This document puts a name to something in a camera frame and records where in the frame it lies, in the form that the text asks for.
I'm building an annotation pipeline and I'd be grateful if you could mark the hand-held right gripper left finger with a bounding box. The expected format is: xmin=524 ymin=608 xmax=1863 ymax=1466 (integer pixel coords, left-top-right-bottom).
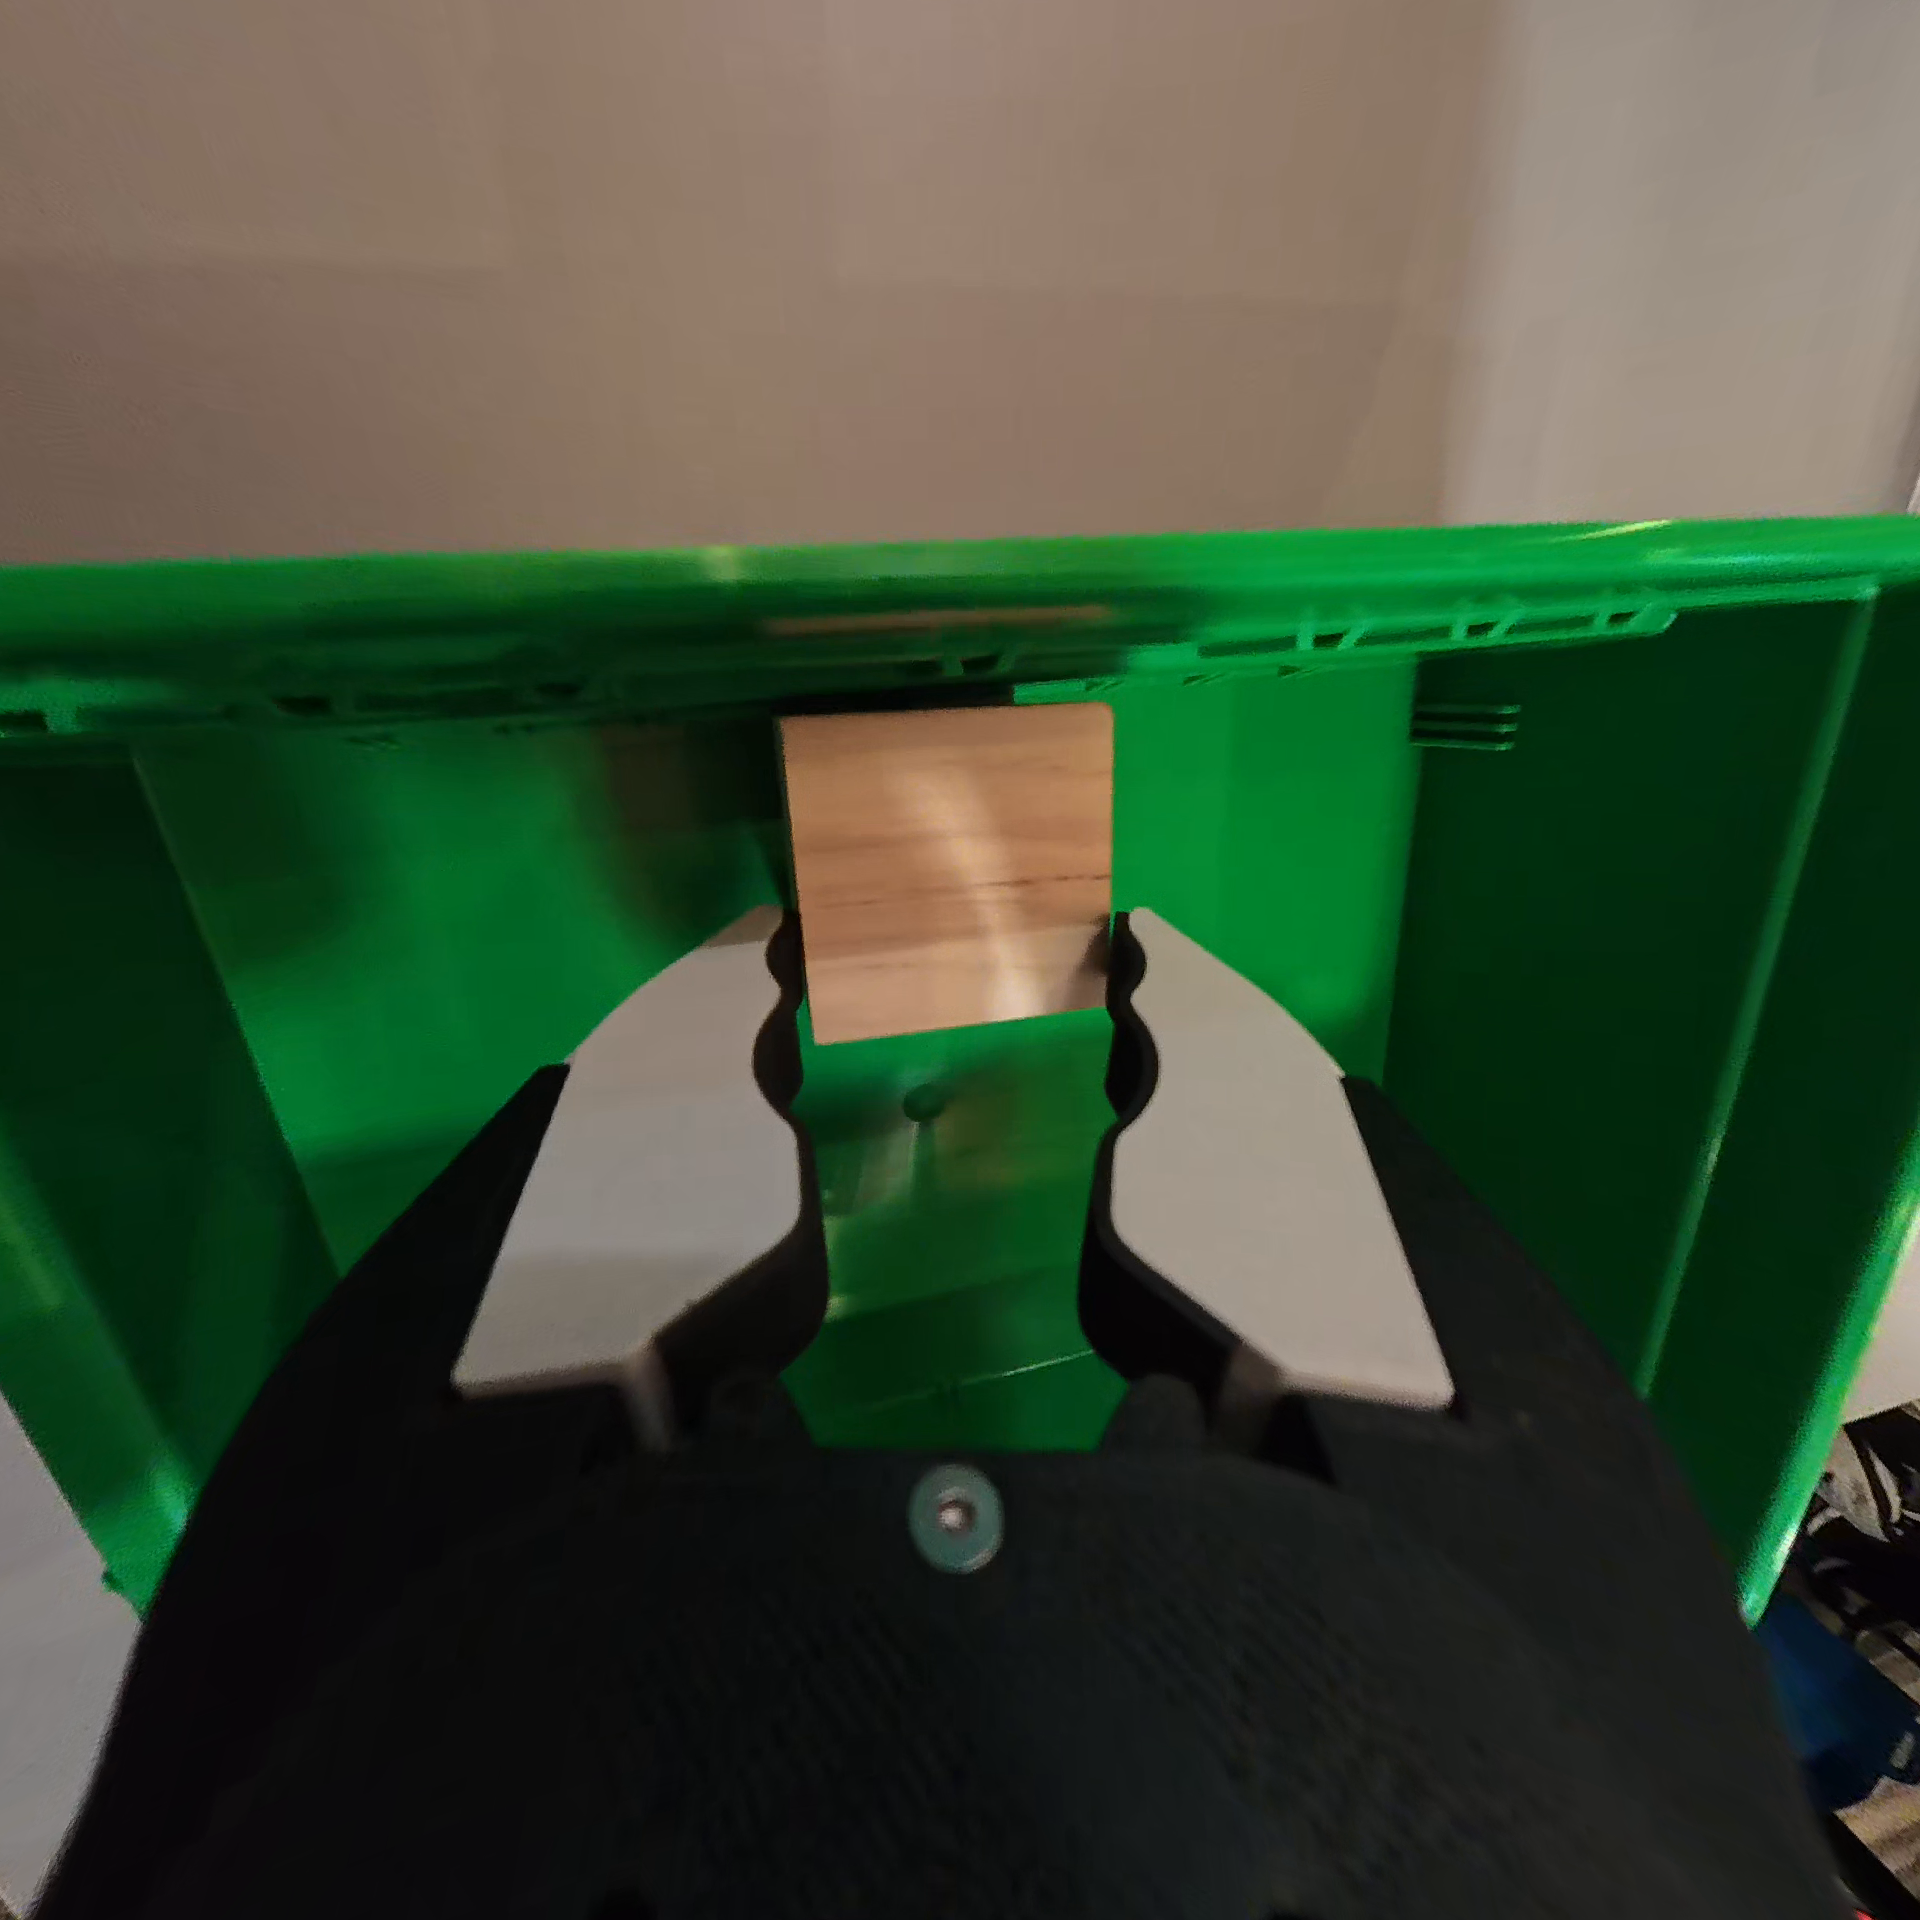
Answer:
xmin=450 ymin=902 xmax=837 ymax=1449

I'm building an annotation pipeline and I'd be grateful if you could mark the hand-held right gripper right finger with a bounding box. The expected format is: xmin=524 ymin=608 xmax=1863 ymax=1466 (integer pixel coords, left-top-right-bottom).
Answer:
xmin=1074 ymin=905 xmax=1461 ymax=1449

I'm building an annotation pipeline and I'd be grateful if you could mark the green plastic bin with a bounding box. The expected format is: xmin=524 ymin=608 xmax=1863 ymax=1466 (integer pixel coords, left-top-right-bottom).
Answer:
xmin=0 ymin=514 xmax=1920 ymax=1634

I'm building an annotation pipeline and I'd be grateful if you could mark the large wooden cube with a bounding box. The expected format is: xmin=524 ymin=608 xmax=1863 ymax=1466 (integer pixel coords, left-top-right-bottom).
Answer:
xmin=774 ymin=700 xmax=1120 ymax=1048

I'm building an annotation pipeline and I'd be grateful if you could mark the dark bag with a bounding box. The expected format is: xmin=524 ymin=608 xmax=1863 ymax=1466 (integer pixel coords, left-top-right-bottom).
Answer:
xmin=1798 ymin=1401 xmax=1920 ymax=1666

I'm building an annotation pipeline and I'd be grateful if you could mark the blue object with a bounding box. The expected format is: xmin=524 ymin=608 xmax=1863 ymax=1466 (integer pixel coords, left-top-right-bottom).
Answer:
xmin=1750 ymin=1593 xmax=1876 ymax=1808

